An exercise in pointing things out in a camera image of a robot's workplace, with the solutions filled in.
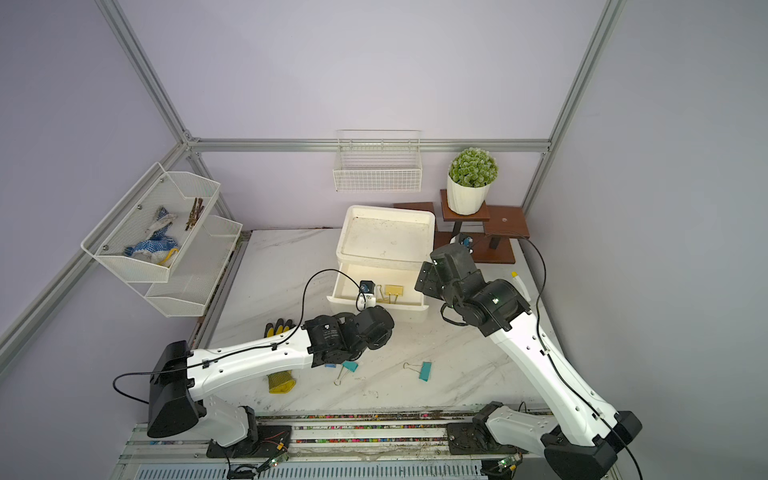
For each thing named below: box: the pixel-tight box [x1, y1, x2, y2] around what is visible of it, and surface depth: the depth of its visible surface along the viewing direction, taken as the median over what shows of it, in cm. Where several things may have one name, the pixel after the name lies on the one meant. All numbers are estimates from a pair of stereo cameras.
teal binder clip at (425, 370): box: [402, 361, 432, 382], surface depth 87 cm
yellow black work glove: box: [264, 318, 297, 338], surface depth 95 cm
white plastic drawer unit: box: [336, 205, 436, 290], surface depth 88 cm
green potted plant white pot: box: [447, 147, 499, 216], surface depth 86 cm
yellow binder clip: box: [385, 284, 404, 304], surface depth 85 cm
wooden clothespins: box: [185, 197, 205, 231], surface depth 83 cm
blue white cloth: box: [124, 206, 180, 267], surface depth 73 cm
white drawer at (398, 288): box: [326, 263, 430, 322], surface depth 82 cm
